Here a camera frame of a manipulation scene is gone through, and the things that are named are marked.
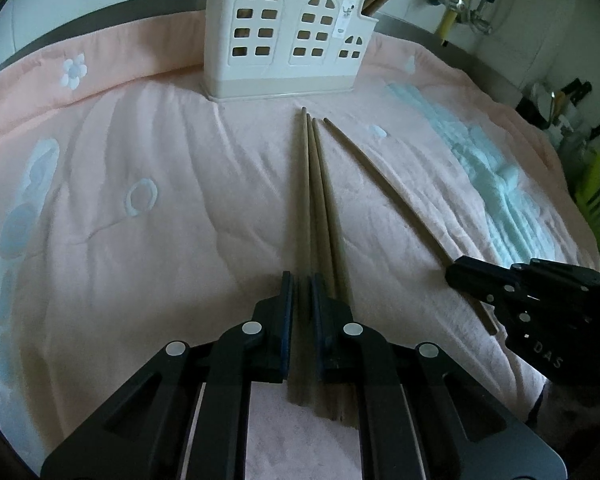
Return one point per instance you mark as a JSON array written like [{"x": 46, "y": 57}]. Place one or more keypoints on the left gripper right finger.
[{"x": 420, "y": 414}]

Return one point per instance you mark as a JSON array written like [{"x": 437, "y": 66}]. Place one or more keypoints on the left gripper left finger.
[{"x": 184, "y": 413}]

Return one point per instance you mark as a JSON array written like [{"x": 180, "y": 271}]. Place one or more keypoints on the kitchen utensils rack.
[{"x": 556, "y": 114}]

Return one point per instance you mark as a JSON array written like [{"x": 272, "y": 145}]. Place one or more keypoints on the pink floral towel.
[{"x": 134, "y": 210}]

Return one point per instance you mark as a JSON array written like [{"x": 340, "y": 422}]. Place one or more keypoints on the chrome angle valve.
[{"x": 460, "y": 12}]

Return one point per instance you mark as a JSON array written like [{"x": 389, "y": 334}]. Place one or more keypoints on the white plastic utensil holder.
[{"x": 256, "y": 48}]

